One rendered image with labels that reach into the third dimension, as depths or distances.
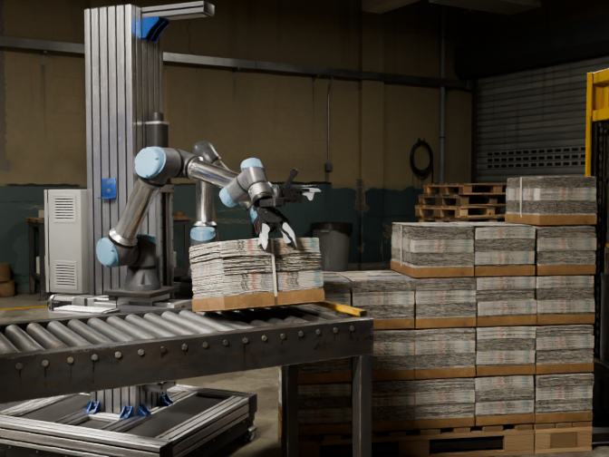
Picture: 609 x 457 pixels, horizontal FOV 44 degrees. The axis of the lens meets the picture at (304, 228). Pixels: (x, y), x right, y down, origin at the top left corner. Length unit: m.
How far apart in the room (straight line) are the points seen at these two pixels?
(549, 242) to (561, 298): 0.27
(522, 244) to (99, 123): 1.98
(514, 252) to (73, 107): 7.04
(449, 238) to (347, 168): 7.90
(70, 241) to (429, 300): 1.63
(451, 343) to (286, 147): 7.53
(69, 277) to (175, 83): 6.81
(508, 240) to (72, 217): 1.97
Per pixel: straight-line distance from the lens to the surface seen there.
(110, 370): 2.19
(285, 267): 2.57
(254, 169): 2.60
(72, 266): 3.54
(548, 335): 3.71
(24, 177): 9.55
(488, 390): 3.64
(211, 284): 2.58
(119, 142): 3.42
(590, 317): 3.79
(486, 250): 3.54
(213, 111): 10.31
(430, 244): 3.44
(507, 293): 3.59
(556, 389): 3.79
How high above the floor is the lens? 1.23
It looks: 3 degrees down
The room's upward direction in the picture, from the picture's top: straight up
